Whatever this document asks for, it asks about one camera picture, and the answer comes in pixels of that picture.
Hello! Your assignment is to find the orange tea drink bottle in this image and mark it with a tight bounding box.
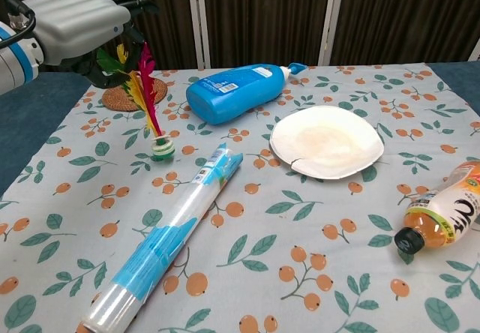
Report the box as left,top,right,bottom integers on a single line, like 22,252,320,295
394,160,480,256

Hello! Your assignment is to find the round woven rattan coaster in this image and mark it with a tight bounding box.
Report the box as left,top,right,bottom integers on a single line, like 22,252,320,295
101,77,168,113

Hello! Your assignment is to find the colourful feather shuttlecock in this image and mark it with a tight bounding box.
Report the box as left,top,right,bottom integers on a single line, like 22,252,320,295
96,40,176,161

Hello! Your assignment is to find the floral patterned tablecloth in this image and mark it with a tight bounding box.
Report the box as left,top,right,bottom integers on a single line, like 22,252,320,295
0,61,480,333

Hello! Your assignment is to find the blue detergent bottle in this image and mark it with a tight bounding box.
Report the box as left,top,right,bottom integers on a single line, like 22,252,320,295
185,61,308,126

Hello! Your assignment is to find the white paper plate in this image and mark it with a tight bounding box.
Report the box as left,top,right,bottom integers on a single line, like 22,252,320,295
269,105,385,180

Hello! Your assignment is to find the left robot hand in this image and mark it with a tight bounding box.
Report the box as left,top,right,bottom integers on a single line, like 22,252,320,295
20,0,160,90

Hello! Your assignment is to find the clear plastic wrap roll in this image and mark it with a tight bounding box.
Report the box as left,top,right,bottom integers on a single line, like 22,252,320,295
76,142,245,333

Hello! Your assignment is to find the white folding screen frame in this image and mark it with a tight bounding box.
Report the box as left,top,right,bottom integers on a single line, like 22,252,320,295
34,0,480,73

